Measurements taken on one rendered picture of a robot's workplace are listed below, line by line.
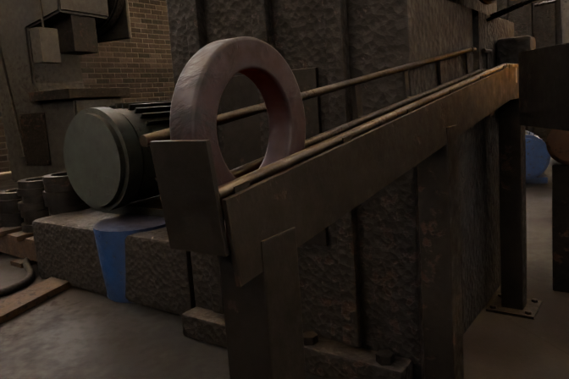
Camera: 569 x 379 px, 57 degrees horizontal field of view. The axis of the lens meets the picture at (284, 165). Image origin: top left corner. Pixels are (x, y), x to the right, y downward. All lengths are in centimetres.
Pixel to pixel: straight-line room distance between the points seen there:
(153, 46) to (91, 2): 320
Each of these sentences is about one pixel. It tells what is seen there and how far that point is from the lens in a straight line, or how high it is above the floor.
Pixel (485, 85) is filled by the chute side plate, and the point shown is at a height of 66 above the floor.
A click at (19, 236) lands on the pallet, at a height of 14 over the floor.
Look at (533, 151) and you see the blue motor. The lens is 358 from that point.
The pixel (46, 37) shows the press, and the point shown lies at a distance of 510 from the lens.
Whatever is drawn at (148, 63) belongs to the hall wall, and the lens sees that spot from 845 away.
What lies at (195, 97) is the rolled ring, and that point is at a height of 67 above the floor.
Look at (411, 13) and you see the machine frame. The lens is 113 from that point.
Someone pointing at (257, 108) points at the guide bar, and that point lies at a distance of 64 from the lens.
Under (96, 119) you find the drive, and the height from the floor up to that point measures 64.
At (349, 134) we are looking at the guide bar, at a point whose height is 61.
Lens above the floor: 67
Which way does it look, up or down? 7 degrees down
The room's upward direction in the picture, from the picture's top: 4 degrees counter-clockwise
